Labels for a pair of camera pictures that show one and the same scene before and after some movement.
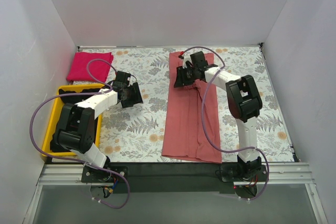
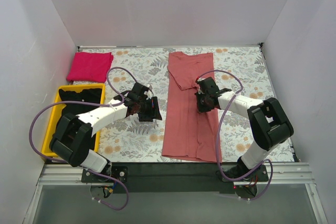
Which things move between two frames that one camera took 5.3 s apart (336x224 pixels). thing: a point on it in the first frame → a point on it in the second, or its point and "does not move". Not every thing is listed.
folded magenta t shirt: (98, 70) does not move
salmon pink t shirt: (191, 131) does not move
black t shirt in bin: (56, 146) does not move
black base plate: (173, 178) does not move
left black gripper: (132, 95) → (151, 108)
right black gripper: (181, 76) → (200, 99)
